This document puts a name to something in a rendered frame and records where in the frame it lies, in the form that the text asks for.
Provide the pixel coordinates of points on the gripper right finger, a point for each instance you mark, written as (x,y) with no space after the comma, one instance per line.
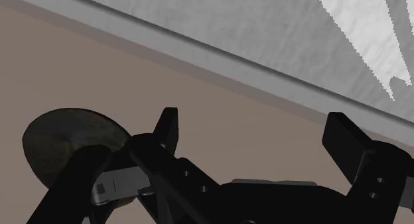
(381,165)

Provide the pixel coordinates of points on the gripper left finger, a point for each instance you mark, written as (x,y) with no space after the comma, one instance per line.
(168,175)

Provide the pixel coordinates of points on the dark olive round object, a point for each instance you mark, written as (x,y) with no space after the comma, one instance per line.
(64,129)

